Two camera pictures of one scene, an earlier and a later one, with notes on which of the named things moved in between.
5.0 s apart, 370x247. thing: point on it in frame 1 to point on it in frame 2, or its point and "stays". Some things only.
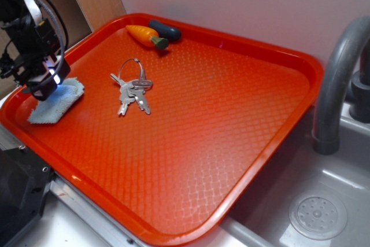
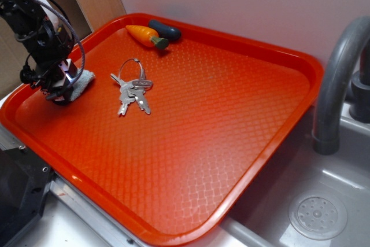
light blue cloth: [52, 110] to [80, 85]
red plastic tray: [177, 124] stays
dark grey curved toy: [169, 33] stays
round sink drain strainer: [318, 214] stays
